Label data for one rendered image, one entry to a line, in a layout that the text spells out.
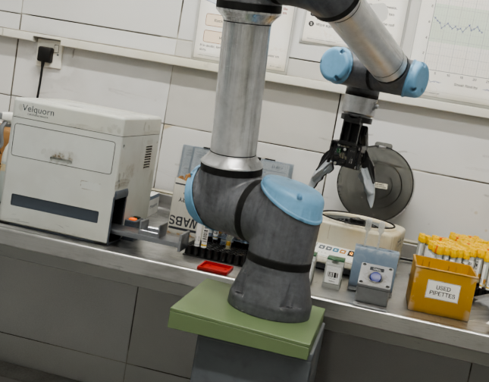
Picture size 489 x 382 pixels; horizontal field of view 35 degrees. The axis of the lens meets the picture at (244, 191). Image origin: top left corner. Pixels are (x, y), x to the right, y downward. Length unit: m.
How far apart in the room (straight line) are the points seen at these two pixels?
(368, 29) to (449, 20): 0.90
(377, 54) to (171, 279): 0.66
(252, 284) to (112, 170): 0.57
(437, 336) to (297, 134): 0.88
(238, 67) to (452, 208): 1.11
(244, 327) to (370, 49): 0.56
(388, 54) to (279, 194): 0.36
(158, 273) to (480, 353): 0.71
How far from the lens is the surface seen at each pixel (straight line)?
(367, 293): 1.68
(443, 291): 1.73
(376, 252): 1.79
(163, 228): 1.80
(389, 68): 1.53
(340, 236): 1.97
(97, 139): 1.80
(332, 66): 1.64
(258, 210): 1.34
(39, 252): 1.84
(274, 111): 2.33
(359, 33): 1.41
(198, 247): 1.84
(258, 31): 1.36
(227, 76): 1.37
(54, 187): 1.85
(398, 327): 1.68
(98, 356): 2.61
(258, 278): 1.34
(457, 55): 2.29
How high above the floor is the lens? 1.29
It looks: 8 degrees down
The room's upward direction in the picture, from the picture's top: 10 degrees clockwise
